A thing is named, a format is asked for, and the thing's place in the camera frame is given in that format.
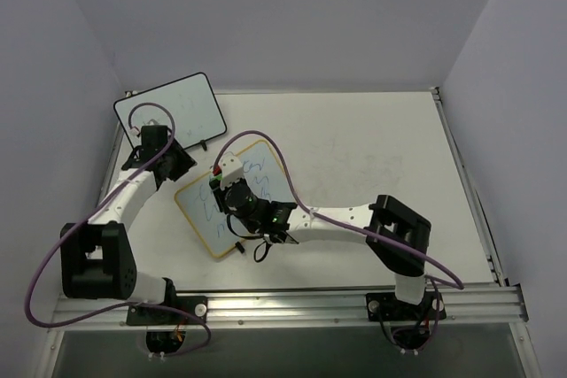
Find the yellow framed whiteboard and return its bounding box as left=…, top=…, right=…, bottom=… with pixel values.
left=175, top=139, right=294, bottom=258

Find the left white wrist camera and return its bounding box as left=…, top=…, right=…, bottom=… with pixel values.
left=128, top=119, right=160, bottom=140

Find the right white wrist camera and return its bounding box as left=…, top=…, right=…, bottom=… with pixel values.
left=213, top=153, right=245, bottom=190

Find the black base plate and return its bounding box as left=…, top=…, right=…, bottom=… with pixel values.
left=365, top=291, right=447, bottom=322
left=126, top=295, right=208, bottom=327

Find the black framed whiteboard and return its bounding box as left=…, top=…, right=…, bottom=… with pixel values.
left=113, top=73, right=228, bottom=149

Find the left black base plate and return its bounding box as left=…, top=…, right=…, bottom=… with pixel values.
left=126, top=295, right=208, bottom=327

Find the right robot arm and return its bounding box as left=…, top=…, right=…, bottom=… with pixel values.
left=209, top=179, right=431, bottom=319

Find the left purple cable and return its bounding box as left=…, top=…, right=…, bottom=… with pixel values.
left=25, top=103, right=213, bottom=357

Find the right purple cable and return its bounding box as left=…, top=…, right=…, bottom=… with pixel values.
left=215, top=130, right=465, bottom=352

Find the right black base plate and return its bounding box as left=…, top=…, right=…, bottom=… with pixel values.
left=365, top=291, right=447, bottom=322

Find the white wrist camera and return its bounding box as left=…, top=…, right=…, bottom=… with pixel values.
left=213, top=153, right=245, bottom=190
left=128, top=119, right=160, bottom=140

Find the purple cable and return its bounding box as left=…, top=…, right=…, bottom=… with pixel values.
left=25, top=103, right=213, bottom=357
left=215, top=130, right=465, bottom=352

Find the aluminium mounting rail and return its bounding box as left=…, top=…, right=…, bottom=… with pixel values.
left=48, top=284, right=531, bottom=330

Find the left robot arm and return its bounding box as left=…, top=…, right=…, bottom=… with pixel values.
left=60, top=125, right=197, bottom=324

